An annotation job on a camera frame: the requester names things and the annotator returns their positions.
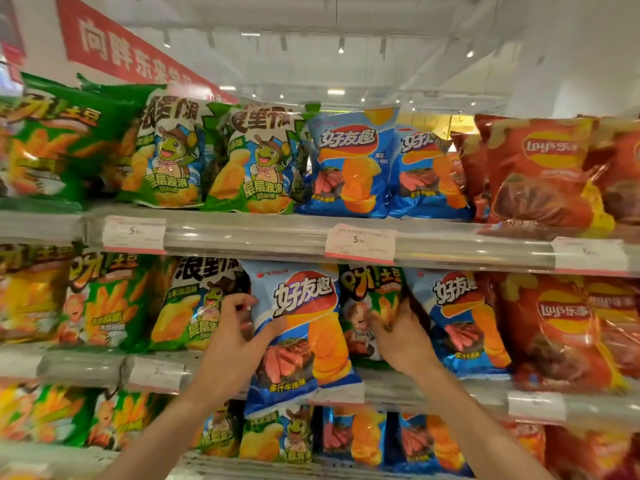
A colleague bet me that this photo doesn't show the person's right hand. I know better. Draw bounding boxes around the person's right hand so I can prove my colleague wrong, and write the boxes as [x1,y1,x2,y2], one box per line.
[369,299,447,383]

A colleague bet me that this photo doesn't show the person's left hand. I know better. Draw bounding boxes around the person's left hand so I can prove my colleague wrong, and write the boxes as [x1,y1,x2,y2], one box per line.
[189,293,287,406]

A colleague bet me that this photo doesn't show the green potato stick bag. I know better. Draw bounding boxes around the green potato stick bag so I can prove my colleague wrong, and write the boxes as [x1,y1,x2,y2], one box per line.
[337,264,409,371]

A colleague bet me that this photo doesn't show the grey metal store shelf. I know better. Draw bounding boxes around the grey metal store shelf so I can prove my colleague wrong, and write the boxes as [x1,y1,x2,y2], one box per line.
[0,204,640,480]

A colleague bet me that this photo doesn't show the frog chip bags group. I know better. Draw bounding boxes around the frog chip bags group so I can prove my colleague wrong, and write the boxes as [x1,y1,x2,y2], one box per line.
[117,89,322,465]

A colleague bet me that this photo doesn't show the green chip bags group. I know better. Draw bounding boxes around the green chip bags group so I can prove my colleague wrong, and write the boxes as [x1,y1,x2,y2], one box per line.
[0,72,173,451]

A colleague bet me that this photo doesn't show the person's right forearm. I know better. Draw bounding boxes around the person's right forearm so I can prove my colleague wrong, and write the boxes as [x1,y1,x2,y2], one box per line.
[409,363,557,480]

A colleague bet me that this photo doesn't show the person's left forearm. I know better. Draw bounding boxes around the person's left forearm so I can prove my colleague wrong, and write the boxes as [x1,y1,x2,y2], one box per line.
[92,387,236,480]

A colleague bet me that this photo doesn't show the white price label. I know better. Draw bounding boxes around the white price label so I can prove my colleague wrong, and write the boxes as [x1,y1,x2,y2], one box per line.
[325,224,397,267]
[0,352,45,381]
[507,390,567,424]
[102,216,167,255]
[127,356,187,394]
[551,237,629,277]

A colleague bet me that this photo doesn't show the red hanging banner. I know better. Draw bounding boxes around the red hanging banner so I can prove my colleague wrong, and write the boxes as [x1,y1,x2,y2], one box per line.
[55,0,240,105]

